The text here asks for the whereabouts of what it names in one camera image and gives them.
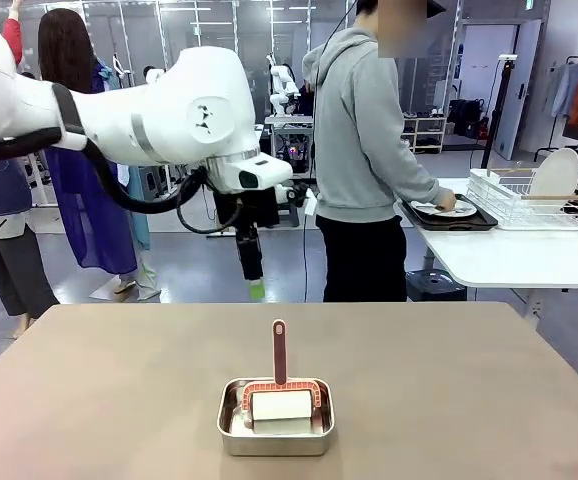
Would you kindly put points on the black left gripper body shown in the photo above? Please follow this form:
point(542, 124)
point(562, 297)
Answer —
point(249, 210)

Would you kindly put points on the brown plastic serving tray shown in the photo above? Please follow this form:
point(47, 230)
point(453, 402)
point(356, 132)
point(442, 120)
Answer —
point(484, 221)

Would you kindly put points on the person's grey-sleeved right forearm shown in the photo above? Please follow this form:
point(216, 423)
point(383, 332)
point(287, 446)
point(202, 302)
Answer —
point(414, 172)

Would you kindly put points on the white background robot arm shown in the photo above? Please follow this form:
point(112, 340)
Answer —
point(284, 82)

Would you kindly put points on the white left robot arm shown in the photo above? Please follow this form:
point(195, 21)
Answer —
point(169, 115)

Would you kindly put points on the person's right hand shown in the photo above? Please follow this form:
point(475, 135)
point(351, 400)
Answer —
point(447, 200)

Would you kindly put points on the grey plastic stool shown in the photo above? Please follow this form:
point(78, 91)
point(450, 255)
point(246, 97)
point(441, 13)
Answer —
point(289, 215)

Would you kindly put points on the white side table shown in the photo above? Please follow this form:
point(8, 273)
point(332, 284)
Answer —
point(519, 260)

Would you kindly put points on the person in grey hoodie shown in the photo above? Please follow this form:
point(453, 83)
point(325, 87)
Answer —
point(354, 125)

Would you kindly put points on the dark blue plastic stool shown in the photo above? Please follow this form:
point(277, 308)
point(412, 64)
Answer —
point(434, 285)

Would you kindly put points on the stainless steel rectangular container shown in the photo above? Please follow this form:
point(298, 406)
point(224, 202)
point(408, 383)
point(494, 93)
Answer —
point(274, 445)

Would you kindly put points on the white shoe shelf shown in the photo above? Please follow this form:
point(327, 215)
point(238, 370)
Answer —
point(424, 132)

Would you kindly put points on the tall black light stand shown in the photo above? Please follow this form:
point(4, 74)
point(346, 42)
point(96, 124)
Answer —
point(499, 110)

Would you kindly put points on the grey-blue hanging shirt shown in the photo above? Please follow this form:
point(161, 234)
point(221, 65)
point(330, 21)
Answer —
point(561, 87)

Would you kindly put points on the long-haired woman blue cape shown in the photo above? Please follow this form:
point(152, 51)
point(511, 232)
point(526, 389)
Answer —
point(64, 55)

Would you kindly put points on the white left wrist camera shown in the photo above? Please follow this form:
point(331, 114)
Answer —
point(299, 195)

